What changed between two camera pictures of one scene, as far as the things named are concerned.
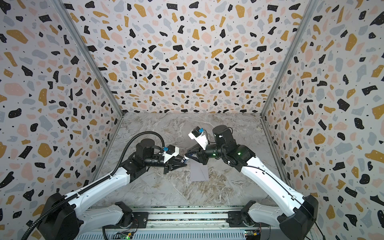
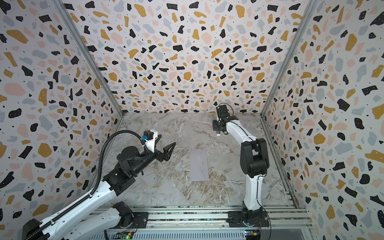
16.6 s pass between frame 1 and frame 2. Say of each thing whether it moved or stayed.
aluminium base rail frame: stayed
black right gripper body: moved
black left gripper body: moved
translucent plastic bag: stayed
